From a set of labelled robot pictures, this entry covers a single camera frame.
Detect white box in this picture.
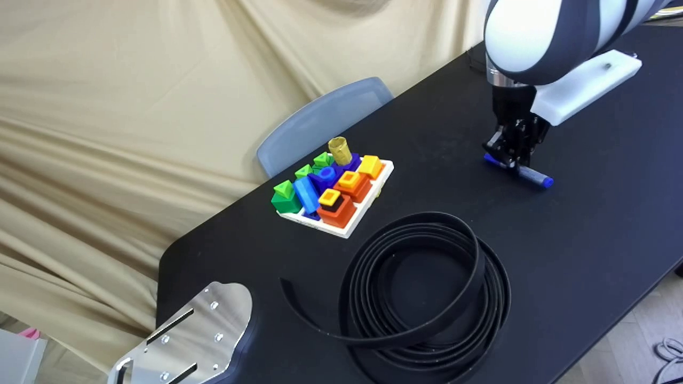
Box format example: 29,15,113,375
0,327,49,384

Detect dark blue square block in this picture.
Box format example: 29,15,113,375
309,164,342,194

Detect red orange stepped block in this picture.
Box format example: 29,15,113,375
315,194,358,231

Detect yellow block black rim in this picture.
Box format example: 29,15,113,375
319,187,343,211

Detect black coiled flat strap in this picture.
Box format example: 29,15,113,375
280,211,513,384

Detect floor cables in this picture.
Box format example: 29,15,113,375
651,338,683,384

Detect blue capped marker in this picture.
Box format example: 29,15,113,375
483,152,554,193

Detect yellow square block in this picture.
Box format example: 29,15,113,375
356,153,387,182

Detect orange block yellow centre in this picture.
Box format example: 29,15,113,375
333,168,373,204

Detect silver metal mounting plate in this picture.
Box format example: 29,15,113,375
106,280,255,384

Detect olive yellow cylinder block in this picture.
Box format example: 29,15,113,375
326,134,354,168

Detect beige draped cloth backdrop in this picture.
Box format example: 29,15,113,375
0,0,494,374

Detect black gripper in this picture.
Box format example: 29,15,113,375
483,81,552,171

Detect white shape sorter board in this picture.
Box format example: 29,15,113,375
280,155,398,242

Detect light blue long block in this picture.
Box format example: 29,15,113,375
293,176,321,216

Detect large green toy block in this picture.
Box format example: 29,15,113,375
269,179,301,216

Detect grey plastic chair backrest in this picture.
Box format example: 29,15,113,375
256,74,395,179

